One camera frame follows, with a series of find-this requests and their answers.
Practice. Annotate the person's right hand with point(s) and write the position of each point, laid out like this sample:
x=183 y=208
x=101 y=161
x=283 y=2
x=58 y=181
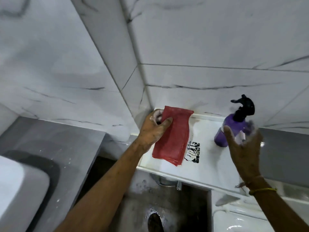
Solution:
x=245 y=157

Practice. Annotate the person's left hand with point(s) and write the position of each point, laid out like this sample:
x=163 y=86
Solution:
x=149 y=132

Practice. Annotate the person's right thumb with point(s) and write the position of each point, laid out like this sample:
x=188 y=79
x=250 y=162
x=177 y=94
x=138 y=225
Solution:
x=229 y=136

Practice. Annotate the person's left thumb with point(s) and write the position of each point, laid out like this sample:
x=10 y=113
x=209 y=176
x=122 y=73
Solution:
x=166 y=123

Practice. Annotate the purple spray bottle black trigger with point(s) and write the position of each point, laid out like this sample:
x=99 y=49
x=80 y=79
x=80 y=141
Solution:
x=234 y=123

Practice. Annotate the red cleaning cloth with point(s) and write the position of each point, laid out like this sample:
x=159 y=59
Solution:
x=173 y=137

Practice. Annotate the person's left forearm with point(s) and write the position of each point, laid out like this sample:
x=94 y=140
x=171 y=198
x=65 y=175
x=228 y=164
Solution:
x=106 y=190

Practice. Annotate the person's right forearm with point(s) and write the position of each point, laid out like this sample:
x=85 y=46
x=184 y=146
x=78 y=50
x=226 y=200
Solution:
x=280 y=210

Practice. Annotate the white toilet tank lid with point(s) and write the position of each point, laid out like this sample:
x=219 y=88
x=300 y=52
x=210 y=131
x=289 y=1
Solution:
x=207 y=164

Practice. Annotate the black patterned sticker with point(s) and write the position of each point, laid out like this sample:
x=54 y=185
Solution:
x=192 y=152

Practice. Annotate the yellow wrist band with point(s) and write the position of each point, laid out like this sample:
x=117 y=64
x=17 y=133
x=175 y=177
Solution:
x=263 y=190

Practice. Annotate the person's dark shoe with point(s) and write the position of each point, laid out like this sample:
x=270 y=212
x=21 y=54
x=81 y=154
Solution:
x=155 y=223

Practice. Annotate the grey sink countertop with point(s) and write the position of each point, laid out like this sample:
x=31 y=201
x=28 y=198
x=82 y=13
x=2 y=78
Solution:
x=62 y=152

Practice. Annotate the white ceramic sink basin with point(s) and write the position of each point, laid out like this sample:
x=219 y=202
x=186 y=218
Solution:
x=19 y=188

